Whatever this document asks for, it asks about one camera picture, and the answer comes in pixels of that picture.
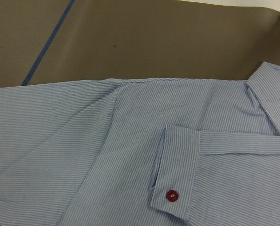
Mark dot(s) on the blue striped button shirt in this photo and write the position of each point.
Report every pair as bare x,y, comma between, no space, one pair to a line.
148,152

